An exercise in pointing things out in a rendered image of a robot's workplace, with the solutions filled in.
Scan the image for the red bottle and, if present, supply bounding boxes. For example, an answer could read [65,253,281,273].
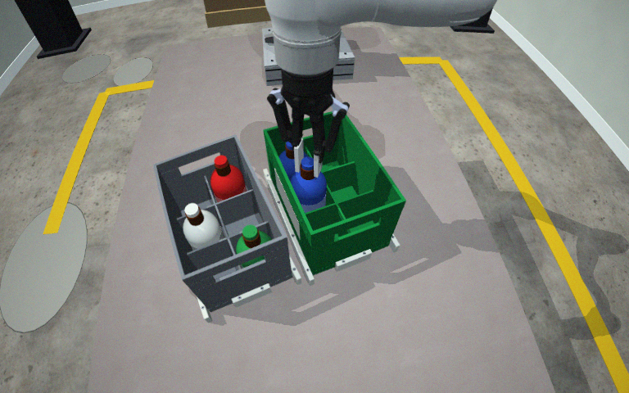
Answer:
[210,156,247,202]

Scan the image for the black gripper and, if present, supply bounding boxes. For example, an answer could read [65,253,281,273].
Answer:
[267,68,350,178]

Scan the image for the green plastic crate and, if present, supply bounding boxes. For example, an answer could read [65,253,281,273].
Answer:
[266,120,406,275]

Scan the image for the grey divided crate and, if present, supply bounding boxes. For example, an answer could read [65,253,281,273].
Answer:
[156,148,292,312]

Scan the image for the blue plastic bottle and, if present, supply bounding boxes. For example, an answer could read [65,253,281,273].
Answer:
[279,142,295,181]
[291,157,327,213]

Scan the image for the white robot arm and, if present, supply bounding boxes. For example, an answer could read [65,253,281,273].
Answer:
[265,0,497,75]

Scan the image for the white bottle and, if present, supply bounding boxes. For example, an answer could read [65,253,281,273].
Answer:
[183,203,225,250]

